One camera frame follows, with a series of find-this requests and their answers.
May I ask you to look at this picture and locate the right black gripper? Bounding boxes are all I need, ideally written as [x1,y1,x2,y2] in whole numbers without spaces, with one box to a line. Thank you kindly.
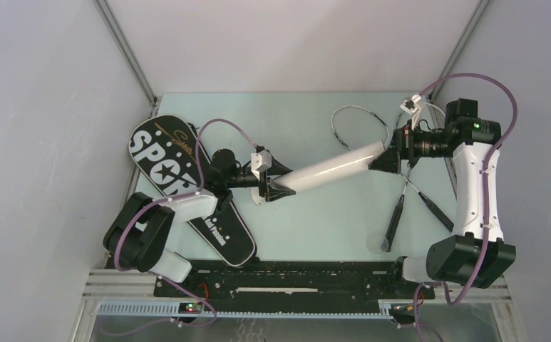
[369,119,454,174]

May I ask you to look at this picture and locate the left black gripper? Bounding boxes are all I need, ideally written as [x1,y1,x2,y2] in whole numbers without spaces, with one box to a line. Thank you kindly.
[225,155,295,202]

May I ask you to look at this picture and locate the white shuttlecock tube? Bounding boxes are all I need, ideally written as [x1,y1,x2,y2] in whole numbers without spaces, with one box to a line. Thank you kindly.
[250,140,386,205]

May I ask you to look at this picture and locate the clear round tube lid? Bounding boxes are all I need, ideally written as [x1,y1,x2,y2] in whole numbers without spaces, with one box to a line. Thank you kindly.
[365,233,389,254]

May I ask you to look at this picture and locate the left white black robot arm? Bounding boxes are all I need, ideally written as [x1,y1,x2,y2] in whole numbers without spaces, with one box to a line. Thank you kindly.
[103,149,273,297]

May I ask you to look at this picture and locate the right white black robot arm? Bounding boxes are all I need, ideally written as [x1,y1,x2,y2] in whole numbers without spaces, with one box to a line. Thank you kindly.
[369,98,516,298]

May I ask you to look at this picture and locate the left white badminton racket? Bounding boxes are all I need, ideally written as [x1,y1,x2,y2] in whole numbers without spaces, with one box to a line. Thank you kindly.
[330,105,409,252]

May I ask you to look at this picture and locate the white badminton racket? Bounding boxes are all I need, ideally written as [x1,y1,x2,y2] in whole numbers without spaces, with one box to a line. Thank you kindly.
[330,105,409,252]
[402,103,453,232]

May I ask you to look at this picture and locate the right white badminton racket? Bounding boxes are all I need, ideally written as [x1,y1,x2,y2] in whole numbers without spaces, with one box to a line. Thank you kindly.
[402,103,453,232]

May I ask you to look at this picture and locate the black racket cover bag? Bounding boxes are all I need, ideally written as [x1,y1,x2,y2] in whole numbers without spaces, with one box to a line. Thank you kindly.
[128,115,257,267]

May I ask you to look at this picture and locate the right electronics board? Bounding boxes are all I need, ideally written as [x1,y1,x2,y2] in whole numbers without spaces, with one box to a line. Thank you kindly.
[390,304,417,328]

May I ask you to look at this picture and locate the electronics board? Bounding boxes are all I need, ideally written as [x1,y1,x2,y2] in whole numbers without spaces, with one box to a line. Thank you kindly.
[390,304,417,328]
[178,302,204,314]

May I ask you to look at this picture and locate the left electronics board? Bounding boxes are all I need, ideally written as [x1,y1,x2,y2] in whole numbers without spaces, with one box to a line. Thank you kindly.
[178,302,204,314]

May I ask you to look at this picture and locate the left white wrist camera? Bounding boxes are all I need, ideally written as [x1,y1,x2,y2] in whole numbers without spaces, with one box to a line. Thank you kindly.
[250,150,272,179]

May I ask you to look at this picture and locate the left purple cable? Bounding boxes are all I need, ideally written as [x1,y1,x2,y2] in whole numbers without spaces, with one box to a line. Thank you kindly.
[113,118,259,328]

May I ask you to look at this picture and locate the purple cable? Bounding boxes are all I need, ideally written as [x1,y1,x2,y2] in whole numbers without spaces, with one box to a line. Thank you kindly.
[113,118,259,328]
[412,73,519,342]

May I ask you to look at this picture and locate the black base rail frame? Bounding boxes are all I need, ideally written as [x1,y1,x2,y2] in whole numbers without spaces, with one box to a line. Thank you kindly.
[86,256,513,326]

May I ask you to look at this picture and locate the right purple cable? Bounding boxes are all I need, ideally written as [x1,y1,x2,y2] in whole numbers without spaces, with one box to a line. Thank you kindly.
[412,73,519,342]

